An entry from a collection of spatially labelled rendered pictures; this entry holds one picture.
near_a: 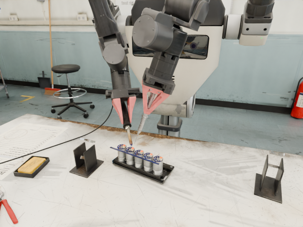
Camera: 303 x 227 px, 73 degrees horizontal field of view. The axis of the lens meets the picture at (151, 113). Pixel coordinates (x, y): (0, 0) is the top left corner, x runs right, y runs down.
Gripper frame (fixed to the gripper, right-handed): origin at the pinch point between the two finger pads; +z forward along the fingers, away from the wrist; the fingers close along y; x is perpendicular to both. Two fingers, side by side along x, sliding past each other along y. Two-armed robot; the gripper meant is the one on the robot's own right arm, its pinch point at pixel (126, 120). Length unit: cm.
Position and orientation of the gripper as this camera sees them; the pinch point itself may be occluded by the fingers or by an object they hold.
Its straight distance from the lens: 62.4
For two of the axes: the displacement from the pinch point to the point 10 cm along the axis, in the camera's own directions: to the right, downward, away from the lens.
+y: 9.6, -1.1, 2.4
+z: 1.4, 9.9, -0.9
